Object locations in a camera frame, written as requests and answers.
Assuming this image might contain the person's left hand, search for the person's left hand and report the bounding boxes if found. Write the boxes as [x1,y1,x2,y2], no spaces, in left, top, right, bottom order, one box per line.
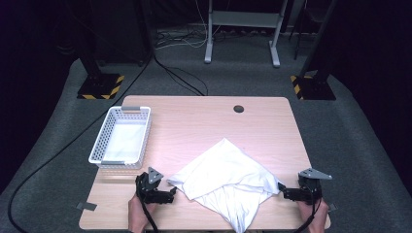
[127,193,157,233]

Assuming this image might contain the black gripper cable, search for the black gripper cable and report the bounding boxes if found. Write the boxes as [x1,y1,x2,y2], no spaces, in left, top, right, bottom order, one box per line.
[137,183,160,233]
[292,196,324,233]

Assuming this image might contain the bundle of floor cables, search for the bundle of floor cables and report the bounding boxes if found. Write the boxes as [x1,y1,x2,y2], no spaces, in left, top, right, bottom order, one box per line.
[154,0,210,51]

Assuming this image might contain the long black floor cable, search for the long black floor cable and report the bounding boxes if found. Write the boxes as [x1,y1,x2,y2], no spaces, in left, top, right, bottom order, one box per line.
[7,54,155,233]

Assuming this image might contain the white metal desk frame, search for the white metal desk frame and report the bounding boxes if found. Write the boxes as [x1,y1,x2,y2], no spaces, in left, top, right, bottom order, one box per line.
[203,0,290,69]

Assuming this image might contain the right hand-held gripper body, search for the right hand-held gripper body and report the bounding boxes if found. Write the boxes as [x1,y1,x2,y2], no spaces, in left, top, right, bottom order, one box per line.
[296,167,333,206]

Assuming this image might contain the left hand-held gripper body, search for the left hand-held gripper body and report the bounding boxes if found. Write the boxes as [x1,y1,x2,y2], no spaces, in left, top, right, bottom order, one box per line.
[135,166,165,205]

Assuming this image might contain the short black floor cable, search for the short black floor cable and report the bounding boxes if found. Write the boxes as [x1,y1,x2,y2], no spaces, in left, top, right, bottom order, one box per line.
[153,55,209,97]

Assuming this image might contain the white cloth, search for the white cloth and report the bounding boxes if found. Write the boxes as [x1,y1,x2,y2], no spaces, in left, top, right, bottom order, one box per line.
[166,137,282,233]

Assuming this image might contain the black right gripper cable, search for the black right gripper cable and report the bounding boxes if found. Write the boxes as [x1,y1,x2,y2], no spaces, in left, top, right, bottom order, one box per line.
[292,196,324,233]

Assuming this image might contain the white perforated plastic basket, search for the white perforated plastic basket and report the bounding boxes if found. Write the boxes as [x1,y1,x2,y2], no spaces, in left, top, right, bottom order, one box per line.
[87,105,152,170]

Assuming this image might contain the black stand with striped base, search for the black stand with striped base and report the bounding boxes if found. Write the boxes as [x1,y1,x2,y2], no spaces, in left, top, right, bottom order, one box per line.
[76,0,125,101]
[290,0,338,102]

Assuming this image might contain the person's right hand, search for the person's right hand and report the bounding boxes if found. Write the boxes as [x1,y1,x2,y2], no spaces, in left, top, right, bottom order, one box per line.
[296,197,330,233]

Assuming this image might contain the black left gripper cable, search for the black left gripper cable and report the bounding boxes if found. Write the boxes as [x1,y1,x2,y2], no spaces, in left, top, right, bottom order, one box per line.
[137,183,160,233]

